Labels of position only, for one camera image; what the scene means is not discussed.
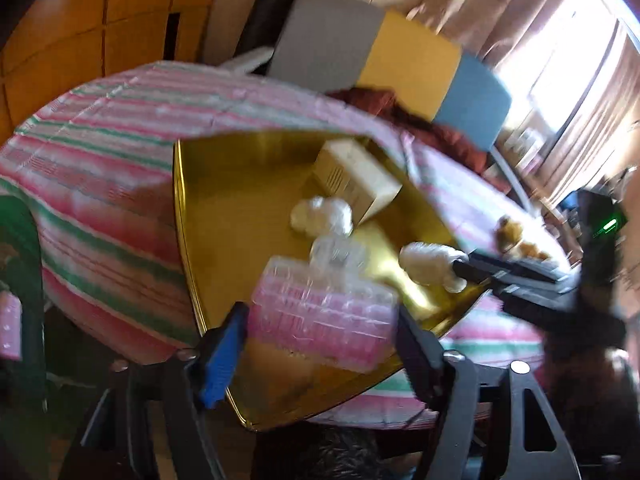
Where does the grey yellow blue armchair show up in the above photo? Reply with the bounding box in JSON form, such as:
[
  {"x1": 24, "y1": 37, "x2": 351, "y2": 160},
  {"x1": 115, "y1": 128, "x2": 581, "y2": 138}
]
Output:
[{"x1": 220, "y1": 0, "x2": 540, "y2": 211}]

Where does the wooden wardrobe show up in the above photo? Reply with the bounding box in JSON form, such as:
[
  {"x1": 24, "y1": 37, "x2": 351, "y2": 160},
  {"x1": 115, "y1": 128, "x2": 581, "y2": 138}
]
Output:
[{"x1": 0, "y1": 0, "x2": 224, "y2": 132}]

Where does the striped pink green blanket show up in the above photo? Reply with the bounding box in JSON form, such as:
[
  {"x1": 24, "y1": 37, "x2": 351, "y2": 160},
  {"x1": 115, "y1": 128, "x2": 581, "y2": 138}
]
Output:
[{"x1": 0, "y1": 60, "x2": 571, "y2": 432}]

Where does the orange yellow snack packet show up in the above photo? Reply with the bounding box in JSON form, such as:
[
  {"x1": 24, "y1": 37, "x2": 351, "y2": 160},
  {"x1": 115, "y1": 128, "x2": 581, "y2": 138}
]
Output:
[{"x1": 517, "y1": 241, "x2": 551, "y2": 262}]

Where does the gold cardboard box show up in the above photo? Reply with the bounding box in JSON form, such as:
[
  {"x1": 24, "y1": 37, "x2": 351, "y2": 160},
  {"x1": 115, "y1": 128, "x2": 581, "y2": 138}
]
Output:
[{"x1": 172, "y1": 130, "x2": 493, "y2": 433}]

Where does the white wrapped sweet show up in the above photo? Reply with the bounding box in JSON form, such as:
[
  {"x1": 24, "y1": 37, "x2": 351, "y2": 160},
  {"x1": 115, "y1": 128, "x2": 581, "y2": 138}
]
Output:
[{"x1": 290, "y1": 196, "x2": 355, "y2": 237}]

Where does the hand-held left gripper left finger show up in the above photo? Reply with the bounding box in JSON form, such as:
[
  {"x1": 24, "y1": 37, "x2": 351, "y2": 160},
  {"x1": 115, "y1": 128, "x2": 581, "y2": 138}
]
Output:
[{"x1": 60, "y1": 301, "x2": 251, "y2": 480}]

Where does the cream carton box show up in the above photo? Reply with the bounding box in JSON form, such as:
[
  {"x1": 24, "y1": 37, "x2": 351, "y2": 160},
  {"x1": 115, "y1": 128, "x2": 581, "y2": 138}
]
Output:
[{"x1": 312, "y1": 139, "x2": 404, "y2": 226}]

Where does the black folded mat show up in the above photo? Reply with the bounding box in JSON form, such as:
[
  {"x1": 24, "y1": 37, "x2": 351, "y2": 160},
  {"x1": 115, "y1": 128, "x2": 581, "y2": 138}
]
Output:
[{"x1": 235, "y1": 0, "x2": 309, "y2": 61}]

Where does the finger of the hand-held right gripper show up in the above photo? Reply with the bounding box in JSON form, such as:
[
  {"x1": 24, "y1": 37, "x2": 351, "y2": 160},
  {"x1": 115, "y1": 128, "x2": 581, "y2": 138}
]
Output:
[
  {"x1": 451, "y1": 261, "x2": 576, "y2": 295},
  {"x1": 469, "y1": 251, "x2": 568, "y2": 281}
]

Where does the maroon cloth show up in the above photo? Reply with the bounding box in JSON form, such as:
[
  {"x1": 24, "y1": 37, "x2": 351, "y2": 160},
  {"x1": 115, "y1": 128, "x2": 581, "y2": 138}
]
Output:
[{"x1": 327, "y1": 87, "x2": 512, "y2": 194}]

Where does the green plastic chair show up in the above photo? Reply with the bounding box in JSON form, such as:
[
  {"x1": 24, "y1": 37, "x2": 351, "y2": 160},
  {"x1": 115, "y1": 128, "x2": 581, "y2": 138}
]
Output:
[{"x1": 0, "y1": 194, "x2": 49, "y2": 413}]

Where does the yellow crinkled snack packet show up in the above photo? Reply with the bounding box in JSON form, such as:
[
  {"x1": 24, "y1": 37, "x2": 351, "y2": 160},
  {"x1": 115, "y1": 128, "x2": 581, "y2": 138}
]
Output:
[{"x1": 495, "y1": 215, "x2": 527, "y2": 254}]

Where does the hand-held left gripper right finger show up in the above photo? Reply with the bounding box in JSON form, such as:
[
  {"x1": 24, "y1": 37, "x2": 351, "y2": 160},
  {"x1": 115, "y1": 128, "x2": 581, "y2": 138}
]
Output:
[{"x1": 396, "y1": 307, "x2": 583, "y2": 480}]

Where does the window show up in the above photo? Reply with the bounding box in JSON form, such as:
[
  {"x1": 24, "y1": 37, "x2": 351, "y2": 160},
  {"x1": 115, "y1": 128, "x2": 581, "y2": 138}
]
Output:
[{"x1": 500, "y1": 0, "x2": 620, "y2": 128}]

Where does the clear pink plastic pack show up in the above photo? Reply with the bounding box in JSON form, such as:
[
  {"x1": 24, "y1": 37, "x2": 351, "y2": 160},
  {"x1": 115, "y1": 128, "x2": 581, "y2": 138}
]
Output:
[{"x1": 247, "y1": 234, "x2": 402, "y2": 374}]

